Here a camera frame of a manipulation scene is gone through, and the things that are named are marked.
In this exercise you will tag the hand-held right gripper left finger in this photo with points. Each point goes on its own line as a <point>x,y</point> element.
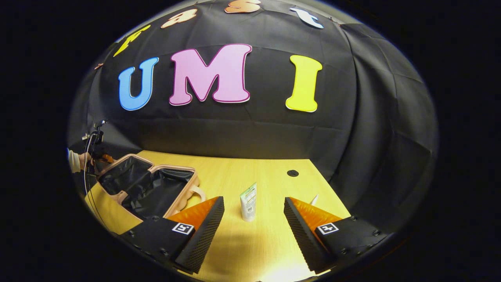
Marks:
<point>203,235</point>

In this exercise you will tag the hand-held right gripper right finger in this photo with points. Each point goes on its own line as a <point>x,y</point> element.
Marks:
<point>301,239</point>

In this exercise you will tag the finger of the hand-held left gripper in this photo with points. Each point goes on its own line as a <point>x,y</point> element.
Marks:
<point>108,158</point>

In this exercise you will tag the pink suitcase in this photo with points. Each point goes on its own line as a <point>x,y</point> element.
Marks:
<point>148,188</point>

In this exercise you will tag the green and white cosmetic tube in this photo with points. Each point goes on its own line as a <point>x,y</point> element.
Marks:
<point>248,203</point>

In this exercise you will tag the copper cloth clip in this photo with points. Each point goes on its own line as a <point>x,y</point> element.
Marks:
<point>98,65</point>

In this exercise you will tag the black backdrop cloth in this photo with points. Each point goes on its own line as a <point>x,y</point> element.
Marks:
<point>250,125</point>

